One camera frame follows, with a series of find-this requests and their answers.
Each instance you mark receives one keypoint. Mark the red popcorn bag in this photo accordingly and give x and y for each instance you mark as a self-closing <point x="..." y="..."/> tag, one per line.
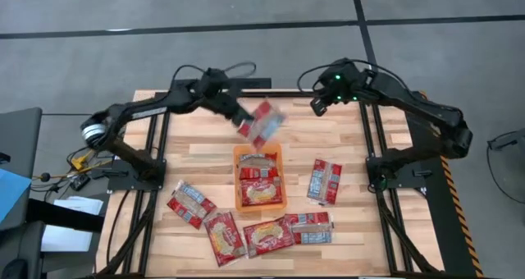
<point x="268" y="236"/>
<point x="325" y="181"/>
<point x="261" y="192"/>
<point x="311" y="228"/>
<point x="262" y="125"/>
<point x="258" y="164"/>
<point x="225" y="238"/>
<point x="190" y="205"/>

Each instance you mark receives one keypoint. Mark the blue sheet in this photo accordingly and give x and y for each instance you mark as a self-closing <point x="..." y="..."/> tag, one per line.
<point x="10" y="193"/>

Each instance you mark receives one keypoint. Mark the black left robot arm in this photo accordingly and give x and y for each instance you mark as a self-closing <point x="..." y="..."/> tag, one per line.
<point x="164" y="102"/>

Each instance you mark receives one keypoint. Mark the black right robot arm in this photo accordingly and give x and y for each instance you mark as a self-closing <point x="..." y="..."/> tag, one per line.
<point x="426" y="106"/>

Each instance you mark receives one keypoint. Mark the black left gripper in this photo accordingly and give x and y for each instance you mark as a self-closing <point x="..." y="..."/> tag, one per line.
<point x="229" y="104"/>

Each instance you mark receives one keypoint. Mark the black connector box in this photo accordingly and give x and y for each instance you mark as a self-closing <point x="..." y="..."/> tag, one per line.
<point x="80" y="182"/>

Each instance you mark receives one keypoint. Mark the white paper sheet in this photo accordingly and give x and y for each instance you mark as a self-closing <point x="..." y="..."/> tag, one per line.
<point x="65" y="240"/>

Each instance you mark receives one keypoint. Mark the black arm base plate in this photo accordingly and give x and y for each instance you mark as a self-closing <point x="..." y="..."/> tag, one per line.
<point x="410" y="176"/>
<point x="119" y="180"/>

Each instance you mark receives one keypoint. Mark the black chair armrest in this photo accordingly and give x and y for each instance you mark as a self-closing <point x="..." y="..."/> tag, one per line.
<point x="61" y="215"/>

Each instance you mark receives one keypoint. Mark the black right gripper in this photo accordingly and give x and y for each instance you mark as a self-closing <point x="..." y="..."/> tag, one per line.
<point x="342" y="84"/>

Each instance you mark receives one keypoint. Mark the black rectangular bar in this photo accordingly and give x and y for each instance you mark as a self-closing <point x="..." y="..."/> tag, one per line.
<point x="256" y="83"/>

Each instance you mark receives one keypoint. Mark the black panel with hazard stripe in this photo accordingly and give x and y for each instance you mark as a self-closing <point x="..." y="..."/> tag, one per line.
<point x="435" y="238"/>

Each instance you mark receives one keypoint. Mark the orange plastic basket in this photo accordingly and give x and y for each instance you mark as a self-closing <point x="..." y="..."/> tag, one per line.
<point x="236" y="180"/>

